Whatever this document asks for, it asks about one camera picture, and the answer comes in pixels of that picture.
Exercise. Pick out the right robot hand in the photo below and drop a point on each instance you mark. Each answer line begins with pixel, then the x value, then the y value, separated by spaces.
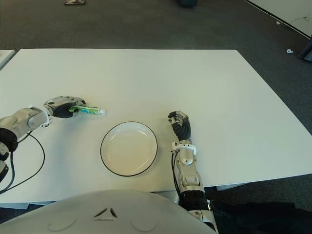
pixel 182 129

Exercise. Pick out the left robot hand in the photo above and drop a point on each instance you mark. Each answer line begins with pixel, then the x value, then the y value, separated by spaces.
pixel 61 104

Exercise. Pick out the green white toothpaste tube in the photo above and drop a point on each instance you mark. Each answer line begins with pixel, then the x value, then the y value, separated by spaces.
pixel 92 111

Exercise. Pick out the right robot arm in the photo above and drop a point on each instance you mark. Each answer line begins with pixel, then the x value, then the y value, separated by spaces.
pixel 190 170

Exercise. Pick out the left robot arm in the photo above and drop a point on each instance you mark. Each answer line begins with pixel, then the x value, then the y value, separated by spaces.
pixel 22 119

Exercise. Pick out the white plate with black rim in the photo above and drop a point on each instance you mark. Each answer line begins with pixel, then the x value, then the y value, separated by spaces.
pixel 129 151

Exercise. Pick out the white side table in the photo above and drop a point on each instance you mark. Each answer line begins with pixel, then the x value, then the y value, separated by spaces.
pixel 5 57

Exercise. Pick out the flat red dark floor item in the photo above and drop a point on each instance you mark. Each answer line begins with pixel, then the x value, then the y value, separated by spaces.
pixel 74 2

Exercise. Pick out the grey robot torso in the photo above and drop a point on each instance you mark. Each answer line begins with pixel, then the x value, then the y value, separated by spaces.
pixel 109 214

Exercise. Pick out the black fabric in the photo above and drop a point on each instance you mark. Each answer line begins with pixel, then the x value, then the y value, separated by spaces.
pixel 256 217

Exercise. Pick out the dark grey furniture leg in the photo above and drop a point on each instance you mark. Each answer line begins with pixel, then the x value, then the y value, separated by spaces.
pixel 306 51

